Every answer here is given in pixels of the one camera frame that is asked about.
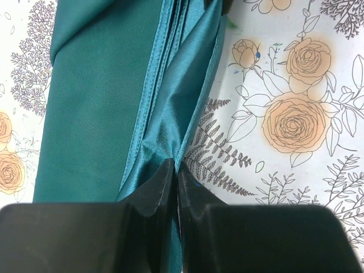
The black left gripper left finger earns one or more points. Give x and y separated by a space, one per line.
132 235

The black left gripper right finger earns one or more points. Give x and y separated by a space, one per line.
217 237

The teal cloth napkin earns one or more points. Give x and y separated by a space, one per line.
129 81

